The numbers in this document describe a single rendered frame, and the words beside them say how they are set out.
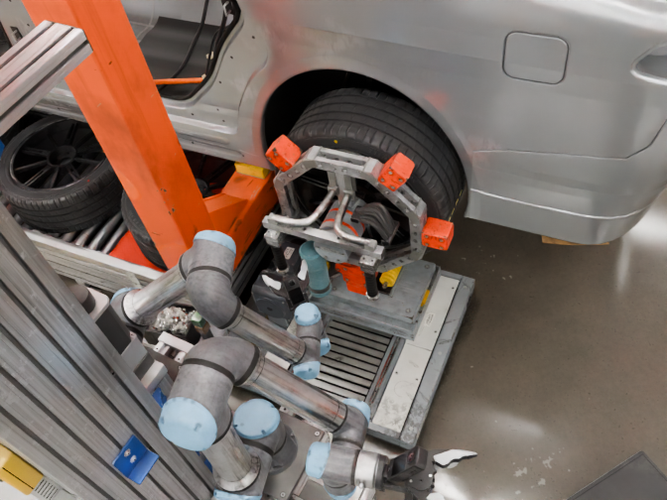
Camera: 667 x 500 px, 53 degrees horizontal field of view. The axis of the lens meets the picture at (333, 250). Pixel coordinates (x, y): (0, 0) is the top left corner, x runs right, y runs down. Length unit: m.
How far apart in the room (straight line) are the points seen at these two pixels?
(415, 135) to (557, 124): 0.45
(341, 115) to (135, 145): 0.66
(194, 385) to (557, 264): 2.24
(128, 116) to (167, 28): 1.61
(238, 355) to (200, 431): 0.18
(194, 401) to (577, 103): 1.28
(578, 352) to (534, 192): 1.00
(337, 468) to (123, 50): 1.20
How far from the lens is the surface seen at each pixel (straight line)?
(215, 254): 1.77
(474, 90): 2.05
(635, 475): 2.52
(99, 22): 1.87
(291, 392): 1.52
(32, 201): 3.40
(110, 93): 1.93
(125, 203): 3.16
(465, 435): 2.85
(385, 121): 2.20
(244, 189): 2.76
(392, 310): 2.85
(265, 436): 1.77
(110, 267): 3.14
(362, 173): 2.12
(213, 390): 1.39
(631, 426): 2.96
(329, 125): 2.21
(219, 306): 1.73
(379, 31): 2.03
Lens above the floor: 2.64
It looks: 52 degrees down
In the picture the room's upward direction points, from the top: 12 degrees counter-clockwise
